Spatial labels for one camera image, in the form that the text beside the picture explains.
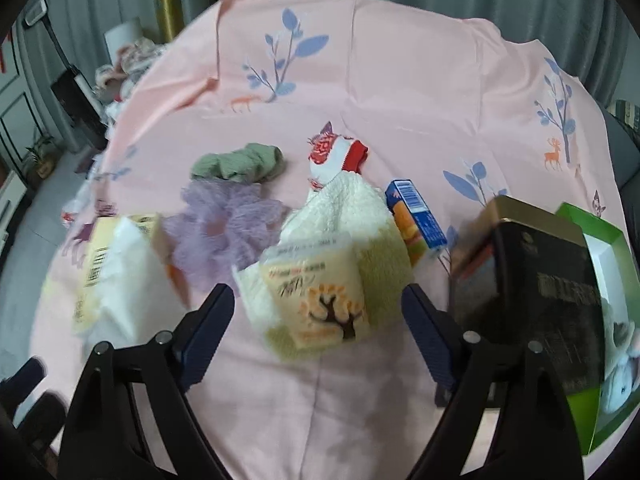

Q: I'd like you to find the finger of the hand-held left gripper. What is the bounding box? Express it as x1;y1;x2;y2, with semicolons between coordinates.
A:
0;357;47;406
15;392;67;451

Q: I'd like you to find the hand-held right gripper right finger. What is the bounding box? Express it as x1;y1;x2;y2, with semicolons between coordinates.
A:
401;284;586;480

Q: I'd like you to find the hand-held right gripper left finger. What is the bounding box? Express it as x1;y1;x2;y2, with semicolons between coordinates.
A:
57;284;236;480

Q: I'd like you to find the large yellow tissue pack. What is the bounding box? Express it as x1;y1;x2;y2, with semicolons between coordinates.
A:
42;214;188;348

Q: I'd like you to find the small yellow tissue packet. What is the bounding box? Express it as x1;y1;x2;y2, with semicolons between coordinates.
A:
257;237;373;351

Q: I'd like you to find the cream fluffy towel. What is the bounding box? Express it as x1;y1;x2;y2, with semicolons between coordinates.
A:
234;176;416;363

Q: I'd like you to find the green cardboard box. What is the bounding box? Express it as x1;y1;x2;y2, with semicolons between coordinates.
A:
555;202;636;456

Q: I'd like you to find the green cloth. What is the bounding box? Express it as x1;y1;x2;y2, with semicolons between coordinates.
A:
190;142;287;183

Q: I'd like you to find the purple mesh bath puff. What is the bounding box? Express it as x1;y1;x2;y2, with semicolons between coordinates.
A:
162;182;291;293

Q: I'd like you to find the black tin box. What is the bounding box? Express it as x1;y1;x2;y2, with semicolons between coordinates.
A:
447;195;608;408

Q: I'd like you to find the blue and orange carton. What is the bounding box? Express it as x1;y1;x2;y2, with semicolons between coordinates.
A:
385;178;448;267

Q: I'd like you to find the white red printed quilt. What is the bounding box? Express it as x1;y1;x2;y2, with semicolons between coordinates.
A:
60;180;118;231

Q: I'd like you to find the red and white sock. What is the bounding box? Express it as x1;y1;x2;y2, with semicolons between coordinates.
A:
306;121;369;191

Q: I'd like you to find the potted plant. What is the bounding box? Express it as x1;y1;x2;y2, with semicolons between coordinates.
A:
25;132;61;181

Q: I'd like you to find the pink printed bedsheet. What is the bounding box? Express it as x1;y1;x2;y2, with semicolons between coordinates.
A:
27;0;626;480

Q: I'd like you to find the grey armchair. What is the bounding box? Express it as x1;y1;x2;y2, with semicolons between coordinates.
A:
600;100;640;191

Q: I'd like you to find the black floor washer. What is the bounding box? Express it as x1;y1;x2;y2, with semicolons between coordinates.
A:
22;2;108;153

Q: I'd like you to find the pile of clothes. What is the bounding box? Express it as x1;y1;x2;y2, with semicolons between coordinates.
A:
95;37;168;116

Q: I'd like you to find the striped cushion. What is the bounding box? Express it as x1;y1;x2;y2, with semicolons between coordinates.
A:
612;100;640;136

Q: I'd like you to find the white cylinder bin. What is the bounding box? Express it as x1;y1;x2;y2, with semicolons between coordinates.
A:
104;17;143;61

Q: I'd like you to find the yellow patterned curtain panel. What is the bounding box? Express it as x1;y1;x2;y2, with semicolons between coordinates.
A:
152;0;186;43

